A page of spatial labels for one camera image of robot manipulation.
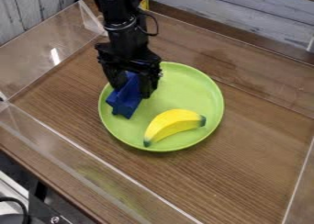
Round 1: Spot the black metal bracket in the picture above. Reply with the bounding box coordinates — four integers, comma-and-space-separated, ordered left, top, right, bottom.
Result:
28, 185, 78, 224

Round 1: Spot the yellow blue tin can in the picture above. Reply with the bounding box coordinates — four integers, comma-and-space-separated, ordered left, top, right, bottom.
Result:
140, 0, 148, 10

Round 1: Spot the clear acrylic corner bracket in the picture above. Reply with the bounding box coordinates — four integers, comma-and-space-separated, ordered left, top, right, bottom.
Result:
79, 0, 108, 37

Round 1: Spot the yellow toy banana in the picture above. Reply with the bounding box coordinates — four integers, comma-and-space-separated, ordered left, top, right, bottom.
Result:
143, 108, 206, 147

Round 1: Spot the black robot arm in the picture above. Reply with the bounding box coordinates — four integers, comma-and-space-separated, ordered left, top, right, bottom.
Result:
95, 0, 162, 98

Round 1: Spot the black cable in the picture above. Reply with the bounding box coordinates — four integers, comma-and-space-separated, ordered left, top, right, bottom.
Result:
0, 196, 32, 224

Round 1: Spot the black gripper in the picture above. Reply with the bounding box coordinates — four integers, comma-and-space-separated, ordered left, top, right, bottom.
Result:
95, 19, 160, 98

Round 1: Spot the green round plate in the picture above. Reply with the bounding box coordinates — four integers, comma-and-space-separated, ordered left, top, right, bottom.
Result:
98, 62, 224, 152

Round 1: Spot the blue star-shaped block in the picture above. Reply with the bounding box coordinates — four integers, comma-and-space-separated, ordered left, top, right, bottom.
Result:
106, 72, 142, 118

